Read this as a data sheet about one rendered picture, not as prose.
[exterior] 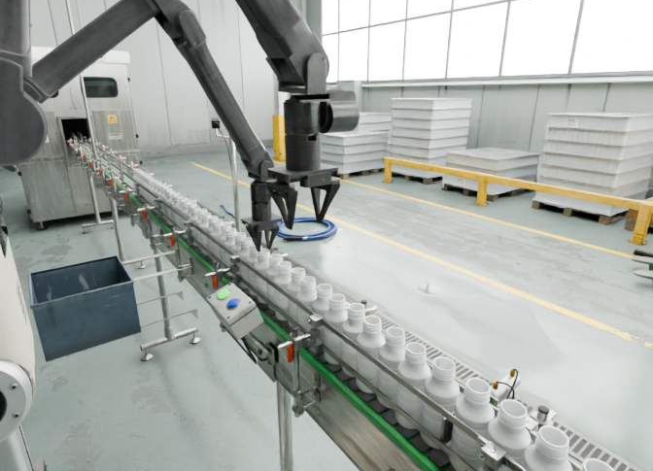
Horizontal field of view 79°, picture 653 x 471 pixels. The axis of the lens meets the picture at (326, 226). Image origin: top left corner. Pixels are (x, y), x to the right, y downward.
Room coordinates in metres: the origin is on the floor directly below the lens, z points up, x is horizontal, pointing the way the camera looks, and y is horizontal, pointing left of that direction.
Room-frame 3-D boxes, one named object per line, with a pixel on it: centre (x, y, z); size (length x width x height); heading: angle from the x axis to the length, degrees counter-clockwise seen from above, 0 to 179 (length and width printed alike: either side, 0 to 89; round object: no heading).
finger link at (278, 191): (0.64, 0.05, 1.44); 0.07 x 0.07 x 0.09; 37
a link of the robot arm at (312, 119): (0.65, 0.03, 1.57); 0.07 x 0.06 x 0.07; 128
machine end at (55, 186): (5.59, 3.48, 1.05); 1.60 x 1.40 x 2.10; 36
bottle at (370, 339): (0.72, -0.09, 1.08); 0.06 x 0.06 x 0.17
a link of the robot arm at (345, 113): (0.68, 0.01, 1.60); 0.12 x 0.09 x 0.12; 128
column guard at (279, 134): (10.12, 1.11, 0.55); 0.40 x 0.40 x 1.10; 36
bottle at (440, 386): (0.58, -0.20, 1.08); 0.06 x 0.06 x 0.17
